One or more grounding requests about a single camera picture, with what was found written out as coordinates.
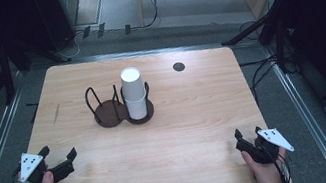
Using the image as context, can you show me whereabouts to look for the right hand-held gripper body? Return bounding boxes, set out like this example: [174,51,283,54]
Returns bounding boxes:
[249,125,297,167]

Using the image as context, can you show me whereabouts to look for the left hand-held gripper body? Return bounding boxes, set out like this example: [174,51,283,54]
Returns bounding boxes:
[14,149,50,183]

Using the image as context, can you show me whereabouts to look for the dark brown cup holder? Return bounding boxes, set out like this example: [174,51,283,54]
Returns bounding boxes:
[82,76,157,134]

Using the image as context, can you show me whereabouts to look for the white paper cup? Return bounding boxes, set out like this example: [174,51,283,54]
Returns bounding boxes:
[124,93,151,123]
[118,65,147,104]

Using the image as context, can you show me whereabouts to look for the person's right hand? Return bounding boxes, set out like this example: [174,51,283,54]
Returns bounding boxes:
[241,143,293,183]

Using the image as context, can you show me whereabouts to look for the black metal stand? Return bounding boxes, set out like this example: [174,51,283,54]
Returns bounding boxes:
[0,39,19,106]

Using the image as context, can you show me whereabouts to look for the black tripod stand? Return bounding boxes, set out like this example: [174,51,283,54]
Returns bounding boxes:
[214,0,306,85]

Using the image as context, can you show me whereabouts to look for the black round table grommet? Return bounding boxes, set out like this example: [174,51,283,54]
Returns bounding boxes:
[171,60,187,73]

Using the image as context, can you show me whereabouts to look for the dark glass-door cabinet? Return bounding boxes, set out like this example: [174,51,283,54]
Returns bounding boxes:
[32,0,88,55]

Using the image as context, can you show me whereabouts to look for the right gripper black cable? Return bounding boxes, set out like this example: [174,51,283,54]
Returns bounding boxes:
[272,150,295,183]

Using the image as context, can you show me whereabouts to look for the black floor cables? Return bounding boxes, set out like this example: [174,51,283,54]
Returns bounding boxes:
[238,49,305,110]

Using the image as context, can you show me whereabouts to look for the white floor cable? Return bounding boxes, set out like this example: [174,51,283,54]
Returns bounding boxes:
[63,29,89,60]

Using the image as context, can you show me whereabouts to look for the black hanging power cable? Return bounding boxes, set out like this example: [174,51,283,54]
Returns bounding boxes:
[137,0,167,30]

